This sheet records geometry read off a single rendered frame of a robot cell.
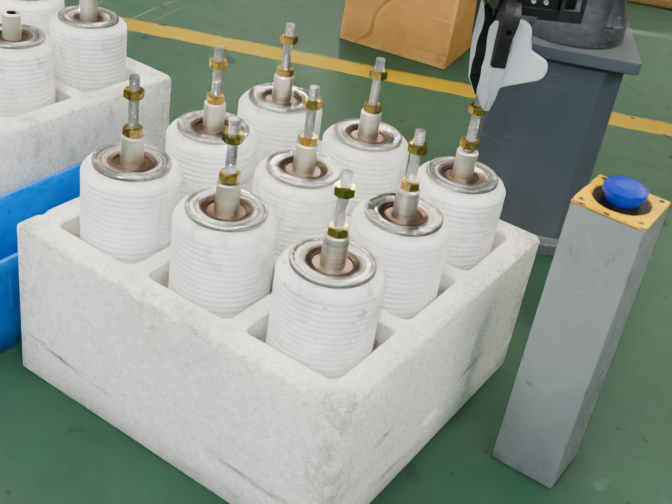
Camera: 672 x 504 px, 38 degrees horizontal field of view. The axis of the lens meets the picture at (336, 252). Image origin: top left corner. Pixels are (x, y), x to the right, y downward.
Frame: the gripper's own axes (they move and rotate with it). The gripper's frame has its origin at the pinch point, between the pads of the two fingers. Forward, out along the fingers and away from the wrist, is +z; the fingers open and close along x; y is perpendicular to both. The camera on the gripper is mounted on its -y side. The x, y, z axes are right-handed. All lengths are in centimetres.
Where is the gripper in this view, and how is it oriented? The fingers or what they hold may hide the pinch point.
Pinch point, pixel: (476, 88)
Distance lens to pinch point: 96.7
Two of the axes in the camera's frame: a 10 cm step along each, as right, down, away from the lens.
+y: 9.9, 0.7, 1.5
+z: -1.4, 8.4, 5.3
